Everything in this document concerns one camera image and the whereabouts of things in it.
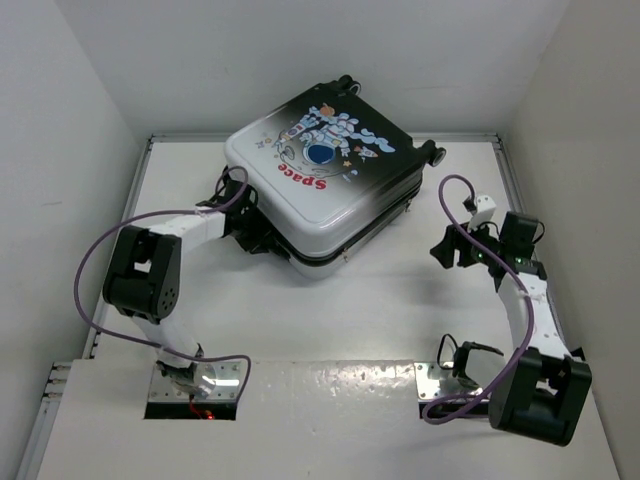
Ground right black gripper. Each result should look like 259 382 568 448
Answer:
430 215 503 268

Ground white kids suitcase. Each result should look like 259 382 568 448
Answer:
224 75 446 277

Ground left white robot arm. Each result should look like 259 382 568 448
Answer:
103 180 260 392

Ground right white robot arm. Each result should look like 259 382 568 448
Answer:
422 212 592 447

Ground white front board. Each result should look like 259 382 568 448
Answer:
39 359 617 479

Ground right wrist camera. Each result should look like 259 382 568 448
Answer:
463 194 496 232

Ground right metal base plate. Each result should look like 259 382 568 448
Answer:
413 362 501 403

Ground metal base plate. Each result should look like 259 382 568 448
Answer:
413 362 501 403
148 361 242 404

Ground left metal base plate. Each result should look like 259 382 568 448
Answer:
148 361 242 404

